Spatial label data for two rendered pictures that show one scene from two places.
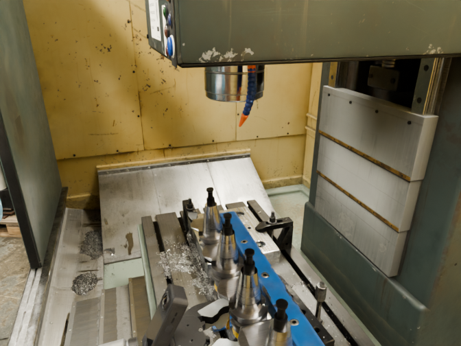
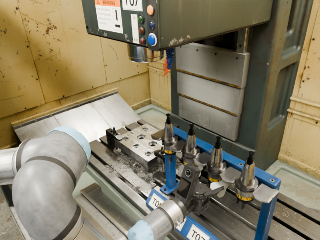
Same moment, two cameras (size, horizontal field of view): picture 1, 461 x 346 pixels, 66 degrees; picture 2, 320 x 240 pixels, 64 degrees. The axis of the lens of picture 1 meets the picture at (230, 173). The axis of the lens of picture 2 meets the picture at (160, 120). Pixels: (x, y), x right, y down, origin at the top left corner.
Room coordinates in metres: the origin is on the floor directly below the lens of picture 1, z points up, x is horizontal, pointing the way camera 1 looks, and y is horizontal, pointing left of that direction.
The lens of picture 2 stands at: (-0.10, 0.39, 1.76)
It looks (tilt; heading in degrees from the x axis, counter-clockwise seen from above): 29 degrees down; 337
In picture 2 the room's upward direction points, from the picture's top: 3 degrees counter-clockwise
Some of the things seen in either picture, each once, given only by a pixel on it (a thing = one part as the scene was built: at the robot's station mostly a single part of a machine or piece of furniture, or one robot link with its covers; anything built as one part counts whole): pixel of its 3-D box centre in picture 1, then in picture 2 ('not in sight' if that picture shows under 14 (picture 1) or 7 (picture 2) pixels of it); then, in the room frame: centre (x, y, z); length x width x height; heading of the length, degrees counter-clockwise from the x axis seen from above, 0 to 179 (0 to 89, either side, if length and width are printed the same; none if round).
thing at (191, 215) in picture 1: (190, 215); (114, 138); (1.14, 0.15, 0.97); 0.13 x 0.03 x 0.15; 18
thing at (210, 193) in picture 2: not in sight; (209, 190); (0.38, 0.03, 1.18); 0.09 x 0.05 x 0.02; 83
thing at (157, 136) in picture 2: (206, 224); (159, 135); (0.70, 0.06, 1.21); 0.07 x 0.05 x 0.01; 108
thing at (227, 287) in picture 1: (237, 287); (203, 159); (0.49, -0.01, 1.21); 0.07 x 0.05 x 0.01; 108
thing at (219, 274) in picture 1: (227, 268); (190, 152); (0.54, 0.01, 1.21); 0.06 x 0.06 x 0.03
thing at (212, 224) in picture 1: (211, 217); (168, 130); (0.64, 0.04, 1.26); 0.04 x 0.04 x 0.07
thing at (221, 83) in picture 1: (234, 73); (145, 44); (0.96, -0.01, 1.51); 0.16 x 0.16 x 0.12
